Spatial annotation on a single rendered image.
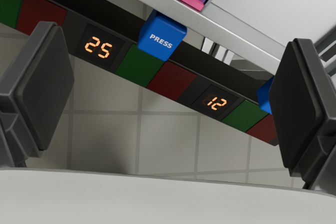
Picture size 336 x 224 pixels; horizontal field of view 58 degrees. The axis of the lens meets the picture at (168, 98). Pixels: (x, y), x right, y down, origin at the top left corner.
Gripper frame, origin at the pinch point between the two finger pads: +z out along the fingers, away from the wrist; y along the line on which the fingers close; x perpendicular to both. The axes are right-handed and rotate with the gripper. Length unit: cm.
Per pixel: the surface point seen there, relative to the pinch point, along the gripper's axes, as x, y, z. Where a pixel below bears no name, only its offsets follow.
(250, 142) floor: -79, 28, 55
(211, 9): -1.9, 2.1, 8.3
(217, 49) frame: -31, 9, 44
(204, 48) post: -51, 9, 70
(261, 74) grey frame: -22.5, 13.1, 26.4
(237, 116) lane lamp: -13.6, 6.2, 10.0
